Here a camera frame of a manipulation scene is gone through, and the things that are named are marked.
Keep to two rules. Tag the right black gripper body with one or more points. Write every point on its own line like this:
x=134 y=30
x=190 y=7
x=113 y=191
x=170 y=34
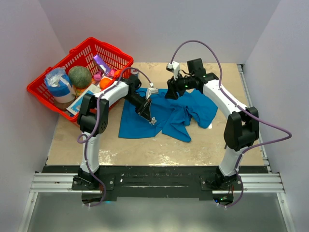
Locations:
x=181 y=84

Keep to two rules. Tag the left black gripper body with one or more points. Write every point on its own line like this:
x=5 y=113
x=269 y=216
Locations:
x=141 y=103

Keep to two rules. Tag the blue garment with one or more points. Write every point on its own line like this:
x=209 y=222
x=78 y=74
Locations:
x=172 y=116

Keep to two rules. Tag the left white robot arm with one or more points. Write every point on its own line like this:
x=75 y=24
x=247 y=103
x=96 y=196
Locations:
x=93 y=121

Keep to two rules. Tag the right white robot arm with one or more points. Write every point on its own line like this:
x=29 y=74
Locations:
x=241 y=130

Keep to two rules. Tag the blue red drink can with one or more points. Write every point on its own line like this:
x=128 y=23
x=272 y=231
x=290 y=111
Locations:
x=134 y=72

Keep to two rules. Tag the orange fruit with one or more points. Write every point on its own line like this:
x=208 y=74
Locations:
x=105 y=82

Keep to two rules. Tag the purple box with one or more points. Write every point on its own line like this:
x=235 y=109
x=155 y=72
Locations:
x=102 y=66

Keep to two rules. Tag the pink packet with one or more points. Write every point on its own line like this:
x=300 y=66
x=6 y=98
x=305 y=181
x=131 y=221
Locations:
x=100 y=75

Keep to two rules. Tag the green round melon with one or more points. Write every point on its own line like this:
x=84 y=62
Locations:
x=80 y=76

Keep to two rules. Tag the red plastic basket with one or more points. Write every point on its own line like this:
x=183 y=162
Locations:
x=89 y=67

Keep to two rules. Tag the blue white wrapped package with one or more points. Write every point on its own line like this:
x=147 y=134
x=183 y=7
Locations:
x=59 y=85

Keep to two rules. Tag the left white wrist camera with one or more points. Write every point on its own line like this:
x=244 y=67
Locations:
x=150 y=91

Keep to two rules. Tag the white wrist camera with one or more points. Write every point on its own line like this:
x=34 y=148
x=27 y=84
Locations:
x=150 y=91
x=174 y=68

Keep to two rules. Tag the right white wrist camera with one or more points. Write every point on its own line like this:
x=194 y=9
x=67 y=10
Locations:
x=174 y=68

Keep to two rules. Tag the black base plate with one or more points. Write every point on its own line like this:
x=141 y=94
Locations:
x=112 y=182

